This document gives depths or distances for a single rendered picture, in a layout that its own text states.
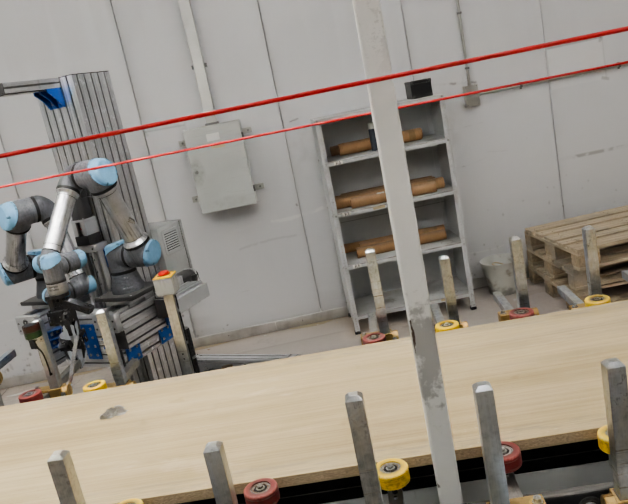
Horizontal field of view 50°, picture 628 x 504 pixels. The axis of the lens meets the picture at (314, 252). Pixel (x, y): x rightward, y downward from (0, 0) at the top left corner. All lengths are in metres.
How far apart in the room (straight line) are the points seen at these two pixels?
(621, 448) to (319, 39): 4.06
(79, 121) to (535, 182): 3.47
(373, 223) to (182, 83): 1.74
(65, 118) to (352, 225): 2.52
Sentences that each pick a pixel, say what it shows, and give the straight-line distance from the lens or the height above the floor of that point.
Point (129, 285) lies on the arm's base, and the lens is 3.17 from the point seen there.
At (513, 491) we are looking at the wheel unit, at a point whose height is 0.86.
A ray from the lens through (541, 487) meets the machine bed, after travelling 1.76.
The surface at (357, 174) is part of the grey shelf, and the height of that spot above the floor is 1.08.
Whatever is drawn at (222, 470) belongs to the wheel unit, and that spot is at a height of 1.05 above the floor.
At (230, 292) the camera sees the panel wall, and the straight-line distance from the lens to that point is 5.28.
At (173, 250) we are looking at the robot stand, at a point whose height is 1.09.
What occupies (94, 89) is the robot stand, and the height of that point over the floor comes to 1.95.
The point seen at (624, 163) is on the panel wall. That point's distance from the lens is 5.78.
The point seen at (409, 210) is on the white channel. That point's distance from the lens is 1.35.
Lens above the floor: 1.75
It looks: 13 degrees down
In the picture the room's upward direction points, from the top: 12 degrees counter-clockwise
